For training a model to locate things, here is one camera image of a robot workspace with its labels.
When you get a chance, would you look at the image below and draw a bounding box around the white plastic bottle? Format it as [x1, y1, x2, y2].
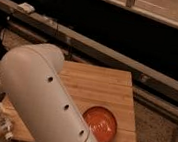
[0, 112, 13, 140]

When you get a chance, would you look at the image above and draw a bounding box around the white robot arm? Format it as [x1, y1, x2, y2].
[0, 43, 97, 142]

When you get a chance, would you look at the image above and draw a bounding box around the orange ceramic bowl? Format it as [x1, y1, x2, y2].
[82, 106, 117, 142]

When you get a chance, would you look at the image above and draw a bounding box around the small white box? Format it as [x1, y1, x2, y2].
[18, 3, 34, 13]

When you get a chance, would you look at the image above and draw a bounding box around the wooden cutting board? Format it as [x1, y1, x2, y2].
[0, 49, 152, 142]

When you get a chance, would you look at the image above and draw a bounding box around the long metal rail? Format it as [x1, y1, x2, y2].
[0, 0, 178, 124]

